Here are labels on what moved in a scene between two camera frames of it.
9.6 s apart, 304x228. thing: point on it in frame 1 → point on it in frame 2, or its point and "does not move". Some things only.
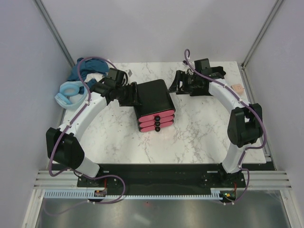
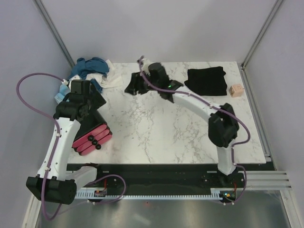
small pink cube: [237, 88] does not move
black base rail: [162, 178] does not move
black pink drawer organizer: [156, 111] → [93, 131]
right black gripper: [180, 76] → [135, 84]
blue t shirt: [88, 67] does not move
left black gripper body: [124, 91] → [95, 102]
